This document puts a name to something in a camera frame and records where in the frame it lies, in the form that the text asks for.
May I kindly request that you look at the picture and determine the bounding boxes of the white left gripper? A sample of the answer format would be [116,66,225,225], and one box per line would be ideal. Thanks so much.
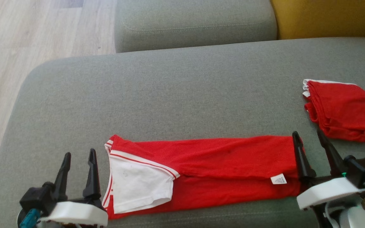
[36,148,109,227]

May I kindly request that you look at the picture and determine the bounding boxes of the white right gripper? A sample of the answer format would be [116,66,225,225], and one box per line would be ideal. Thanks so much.
[291,129,365,211]

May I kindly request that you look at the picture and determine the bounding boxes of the red shorts with white stripe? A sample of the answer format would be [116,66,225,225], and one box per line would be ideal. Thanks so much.
[302,79,365,143]

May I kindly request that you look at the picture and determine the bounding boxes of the red jersey with white sleeves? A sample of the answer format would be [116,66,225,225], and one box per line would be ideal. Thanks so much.
[102,134,307,220]

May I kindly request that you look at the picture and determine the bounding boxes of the beige sofa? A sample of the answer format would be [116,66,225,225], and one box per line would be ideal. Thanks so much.
[0,37,365,228]

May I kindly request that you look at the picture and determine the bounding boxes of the yellow sofa cushion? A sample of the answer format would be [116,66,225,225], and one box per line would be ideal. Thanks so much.
[270,0,365,40]

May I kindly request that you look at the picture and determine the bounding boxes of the small grey sofa cushion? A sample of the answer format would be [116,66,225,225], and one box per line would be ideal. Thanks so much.
[114,0,278,54]

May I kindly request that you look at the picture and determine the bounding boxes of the teal-plug left camera cable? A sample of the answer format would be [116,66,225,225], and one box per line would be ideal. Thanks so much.
[19,208,42,228]

